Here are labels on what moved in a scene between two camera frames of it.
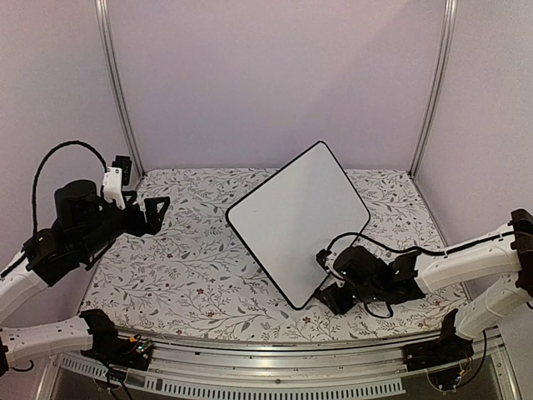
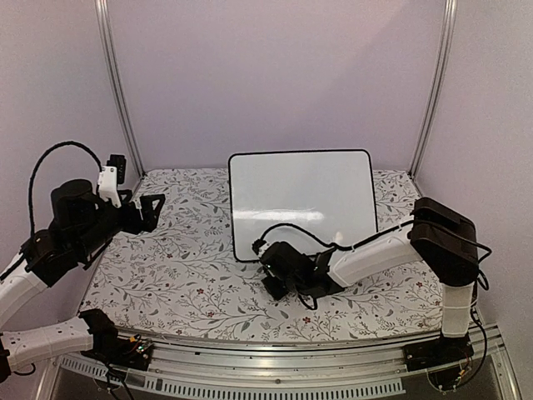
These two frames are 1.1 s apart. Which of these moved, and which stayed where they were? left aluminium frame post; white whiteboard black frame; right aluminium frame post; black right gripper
Moved: black right gripper; white whiteboard black frame
Stayed: left aluminium frame post; right aluminium frame post
